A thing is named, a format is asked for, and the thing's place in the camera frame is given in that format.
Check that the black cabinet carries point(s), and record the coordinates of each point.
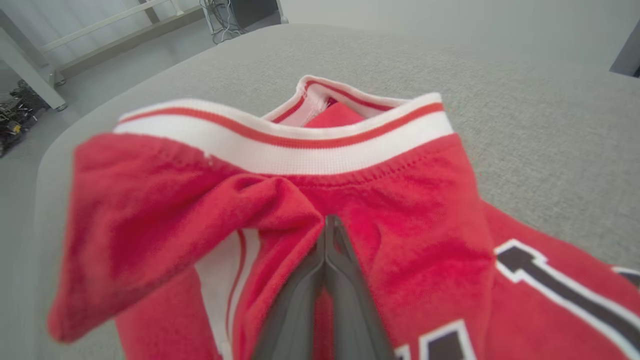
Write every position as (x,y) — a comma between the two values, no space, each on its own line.
(252,12)

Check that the dark machinery clutter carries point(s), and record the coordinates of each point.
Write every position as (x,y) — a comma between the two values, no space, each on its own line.
(20,115)

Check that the dark grey panel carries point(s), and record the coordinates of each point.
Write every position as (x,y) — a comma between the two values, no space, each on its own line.
(630,55)

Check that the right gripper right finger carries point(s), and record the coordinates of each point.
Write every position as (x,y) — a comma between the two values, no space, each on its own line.
(355,325)

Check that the red jersey shirt white trim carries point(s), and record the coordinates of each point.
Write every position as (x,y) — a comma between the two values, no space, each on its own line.
(425,225)

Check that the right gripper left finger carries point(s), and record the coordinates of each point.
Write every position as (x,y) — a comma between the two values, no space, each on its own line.
(295,325)

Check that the white metal table frame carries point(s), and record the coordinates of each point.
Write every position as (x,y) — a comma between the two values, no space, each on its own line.
(30,67)

